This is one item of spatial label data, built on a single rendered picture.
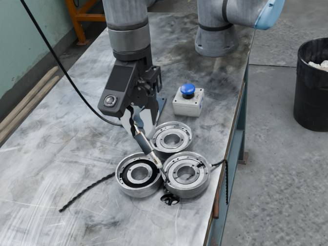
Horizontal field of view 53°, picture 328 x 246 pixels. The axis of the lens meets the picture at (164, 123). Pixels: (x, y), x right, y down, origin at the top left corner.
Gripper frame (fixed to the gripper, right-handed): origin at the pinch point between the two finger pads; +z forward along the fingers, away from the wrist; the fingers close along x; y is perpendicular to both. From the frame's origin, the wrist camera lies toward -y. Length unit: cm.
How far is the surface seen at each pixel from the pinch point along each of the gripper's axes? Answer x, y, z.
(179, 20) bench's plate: 13, 74, 0
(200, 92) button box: -7.5, 24.2, 2.0
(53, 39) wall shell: 158, 168, 53
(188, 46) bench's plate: 5, 55, 3
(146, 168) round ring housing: -1.5, -2.0, 7.4
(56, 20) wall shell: 158, 179, 40
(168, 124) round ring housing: -2.3, 11.7, 4.9
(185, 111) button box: -4.5, 19.3, 5.5
